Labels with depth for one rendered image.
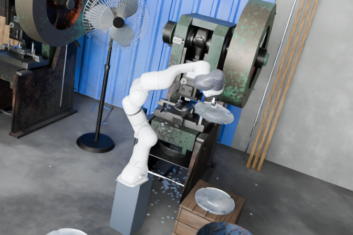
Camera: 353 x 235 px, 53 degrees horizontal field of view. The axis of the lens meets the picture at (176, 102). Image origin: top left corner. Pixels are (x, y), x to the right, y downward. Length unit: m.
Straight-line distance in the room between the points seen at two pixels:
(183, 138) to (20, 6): 1.70
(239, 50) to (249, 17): 0.24
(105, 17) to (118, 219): 1.67
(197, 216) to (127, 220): 0.49
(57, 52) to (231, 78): 2.05
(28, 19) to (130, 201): 1.70
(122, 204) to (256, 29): 1.51
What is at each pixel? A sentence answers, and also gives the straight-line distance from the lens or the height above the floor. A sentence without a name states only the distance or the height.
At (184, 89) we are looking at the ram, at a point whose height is 0.94.
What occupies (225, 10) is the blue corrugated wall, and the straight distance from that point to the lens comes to 3.97.
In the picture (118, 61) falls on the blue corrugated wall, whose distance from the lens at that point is 4.49.
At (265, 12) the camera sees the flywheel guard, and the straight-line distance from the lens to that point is 2.55.
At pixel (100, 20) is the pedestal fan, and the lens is 3.14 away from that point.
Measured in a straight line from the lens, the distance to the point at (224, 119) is 2.55.
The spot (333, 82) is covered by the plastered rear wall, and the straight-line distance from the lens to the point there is 4.01.
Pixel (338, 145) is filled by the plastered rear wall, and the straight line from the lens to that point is 4.21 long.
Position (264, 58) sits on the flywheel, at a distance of 2.76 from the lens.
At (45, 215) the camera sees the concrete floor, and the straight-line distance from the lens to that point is 2.84.
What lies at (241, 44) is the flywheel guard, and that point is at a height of 1.45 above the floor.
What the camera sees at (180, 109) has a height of 0.78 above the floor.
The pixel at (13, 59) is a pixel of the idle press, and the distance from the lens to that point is 3.75.
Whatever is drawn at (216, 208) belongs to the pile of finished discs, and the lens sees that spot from 2.58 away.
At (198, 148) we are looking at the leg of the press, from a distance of 2.80.
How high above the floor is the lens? 1.83
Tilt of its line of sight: 20 degrees down
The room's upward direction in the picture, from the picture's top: 13 degrees clockwise
